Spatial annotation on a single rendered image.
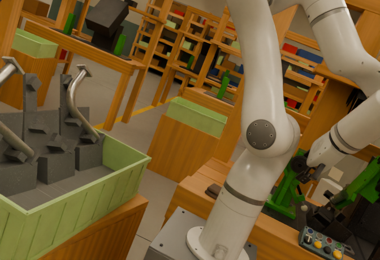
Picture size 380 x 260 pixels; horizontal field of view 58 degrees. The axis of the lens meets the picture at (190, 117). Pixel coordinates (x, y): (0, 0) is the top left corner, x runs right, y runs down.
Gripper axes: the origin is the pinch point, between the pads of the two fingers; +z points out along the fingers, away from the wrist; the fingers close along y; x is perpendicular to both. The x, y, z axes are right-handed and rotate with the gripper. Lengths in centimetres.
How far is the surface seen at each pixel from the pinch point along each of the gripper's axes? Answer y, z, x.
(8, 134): 36, 18, -72
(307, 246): 0.6, 31.0, 23.6
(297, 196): -25, 42, 20
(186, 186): 1, 45, -22
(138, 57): -693, 726, -328
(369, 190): -32, 23, 37
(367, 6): -104, -6, 0
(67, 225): 43, 26, -45
